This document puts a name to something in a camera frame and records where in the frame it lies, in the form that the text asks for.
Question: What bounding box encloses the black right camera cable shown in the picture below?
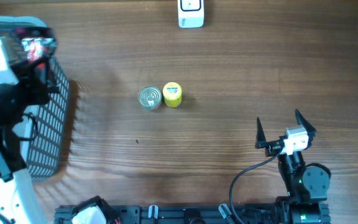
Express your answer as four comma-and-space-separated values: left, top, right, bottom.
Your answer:
229, 146, 285, 224

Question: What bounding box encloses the black camera cable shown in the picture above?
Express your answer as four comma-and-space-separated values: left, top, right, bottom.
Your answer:
19, 112, 39, 142
229, 146, 285, 224

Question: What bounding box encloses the silver tin can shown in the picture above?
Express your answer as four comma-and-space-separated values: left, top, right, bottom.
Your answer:
139, 86, 162, 110

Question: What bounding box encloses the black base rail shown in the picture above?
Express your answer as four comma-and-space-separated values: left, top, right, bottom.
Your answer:
53, 203, 331, 224

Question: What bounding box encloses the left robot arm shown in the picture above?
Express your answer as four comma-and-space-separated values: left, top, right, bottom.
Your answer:
0, 36, 57, 223

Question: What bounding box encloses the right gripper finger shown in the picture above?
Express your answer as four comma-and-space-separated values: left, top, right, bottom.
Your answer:
295, 109, 316, 146
255, 117, 268, 149

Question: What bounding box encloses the grey plastic basket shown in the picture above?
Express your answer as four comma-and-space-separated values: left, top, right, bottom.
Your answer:
0, 16, 70, 182

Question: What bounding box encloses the black hex wrench packet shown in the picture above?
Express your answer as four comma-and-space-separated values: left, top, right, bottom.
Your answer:
14, 27, 58, 71

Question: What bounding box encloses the white barcode scanner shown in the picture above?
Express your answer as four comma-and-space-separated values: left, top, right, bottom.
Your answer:
177, 0, 204, 29

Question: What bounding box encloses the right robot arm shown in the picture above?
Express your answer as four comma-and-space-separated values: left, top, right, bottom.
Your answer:
244, 110, 331, 224

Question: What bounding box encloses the yellow plastic jar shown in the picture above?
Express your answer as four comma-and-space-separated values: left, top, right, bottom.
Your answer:
163, 82, 182, 108

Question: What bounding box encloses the black left camera cable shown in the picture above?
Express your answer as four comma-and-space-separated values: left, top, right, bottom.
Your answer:
19, 112, 39, 142

